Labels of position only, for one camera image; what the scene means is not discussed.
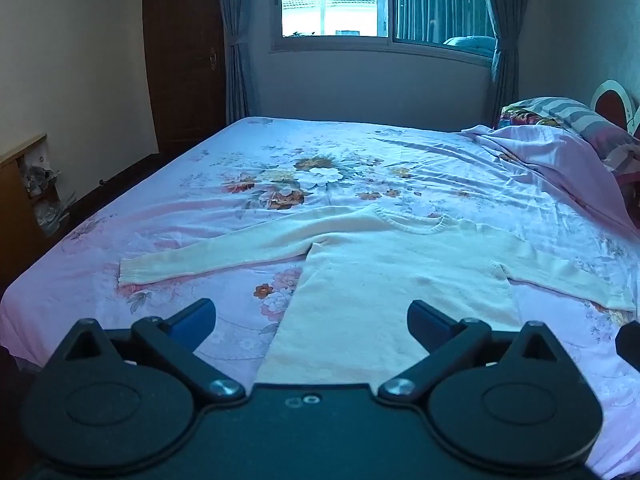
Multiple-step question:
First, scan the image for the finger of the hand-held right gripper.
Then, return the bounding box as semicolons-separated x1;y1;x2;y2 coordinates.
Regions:
615;321;640;367

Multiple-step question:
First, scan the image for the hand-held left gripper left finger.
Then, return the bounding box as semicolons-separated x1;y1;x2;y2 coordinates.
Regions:
49;298;247;406

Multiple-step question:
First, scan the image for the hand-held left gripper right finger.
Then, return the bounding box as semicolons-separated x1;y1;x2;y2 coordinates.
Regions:
377;300;581;405

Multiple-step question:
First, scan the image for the cream knit sweater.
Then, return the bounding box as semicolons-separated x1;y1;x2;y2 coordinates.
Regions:
119;203;637;386

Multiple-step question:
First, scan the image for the bed with floral sheet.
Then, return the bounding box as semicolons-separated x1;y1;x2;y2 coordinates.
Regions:
0;116;640;478

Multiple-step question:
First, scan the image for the patterned cloth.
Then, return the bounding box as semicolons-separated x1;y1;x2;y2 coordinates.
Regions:
22;155;76;236

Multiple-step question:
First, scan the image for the pink blanket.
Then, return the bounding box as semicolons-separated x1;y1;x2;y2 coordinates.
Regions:
461;124;640;241

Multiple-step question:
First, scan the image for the light wooden cabinet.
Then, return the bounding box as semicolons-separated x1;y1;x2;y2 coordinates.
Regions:
0;133;71;291

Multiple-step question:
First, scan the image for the striped floral pillow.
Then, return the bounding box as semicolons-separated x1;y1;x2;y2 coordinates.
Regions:
497;96;640;176

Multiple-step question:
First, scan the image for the white and red headboard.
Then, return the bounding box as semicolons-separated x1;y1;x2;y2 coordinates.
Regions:
590;79;640;138

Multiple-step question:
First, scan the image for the dark wooden door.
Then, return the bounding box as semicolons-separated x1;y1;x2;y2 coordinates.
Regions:
142;0;228;161

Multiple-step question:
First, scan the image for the grey curtain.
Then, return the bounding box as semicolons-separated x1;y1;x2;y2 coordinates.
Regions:
216;0;261;123
477;0;535;113

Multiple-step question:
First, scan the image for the teal cloth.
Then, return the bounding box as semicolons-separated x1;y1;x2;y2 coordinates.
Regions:
443;35;497;56

